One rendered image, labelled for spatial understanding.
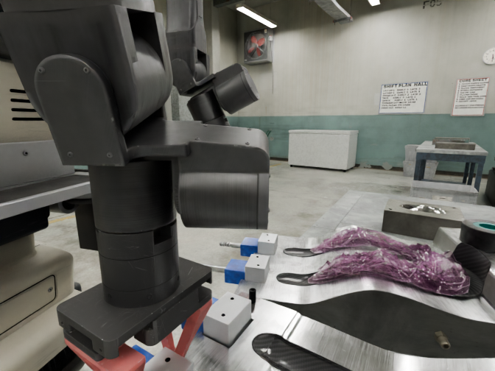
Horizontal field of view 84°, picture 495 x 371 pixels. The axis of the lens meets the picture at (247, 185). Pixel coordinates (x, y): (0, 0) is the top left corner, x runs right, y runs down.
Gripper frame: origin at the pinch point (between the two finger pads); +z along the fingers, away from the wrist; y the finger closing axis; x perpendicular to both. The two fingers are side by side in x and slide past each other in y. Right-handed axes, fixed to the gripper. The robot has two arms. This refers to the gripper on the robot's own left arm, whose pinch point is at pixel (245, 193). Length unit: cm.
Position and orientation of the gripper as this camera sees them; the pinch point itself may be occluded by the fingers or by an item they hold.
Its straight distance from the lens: 52.9
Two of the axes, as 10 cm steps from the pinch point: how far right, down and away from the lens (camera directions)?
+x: -8.7, 3.8, 3.2
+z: 4.3, 9.0, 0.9
